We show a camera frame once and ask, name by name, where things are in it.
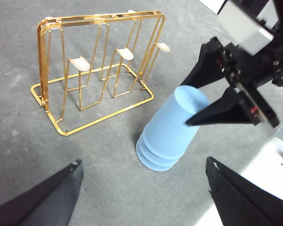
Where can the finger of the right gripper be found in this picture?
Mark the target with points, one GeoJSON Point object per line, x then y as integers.
{"type": "Point", "coordinates": [207, 66]}
{"type": "Point", "coordinates": [224, 113]}

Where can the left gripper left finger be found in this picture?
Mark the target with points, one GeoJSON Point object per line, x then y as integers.
{"type": "Point", "coordinates": [44, 202]}

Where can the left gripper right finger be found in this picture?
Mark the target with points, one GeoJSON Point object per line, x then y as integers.
{"type": "Point", "coordinates": [240, 202]}

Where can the blue ribbed plastic cup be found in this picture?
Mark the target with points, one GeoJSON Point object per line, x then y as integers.
{"type": "Point", "coordinates": [159, 168]}
{"type": "Point", "coordinates": [169, 131]}
{"type": "Point", "coordinates": [163, 160]}

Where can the pale grey camera box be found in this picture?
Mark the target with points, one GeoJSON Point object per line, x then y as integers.
{"type": "Point", "coordinates": [245, 28]}

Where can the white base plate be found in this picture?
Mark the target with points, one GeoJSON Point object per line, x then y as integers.
{"type": "Point", "coordinates": [264, 162]}

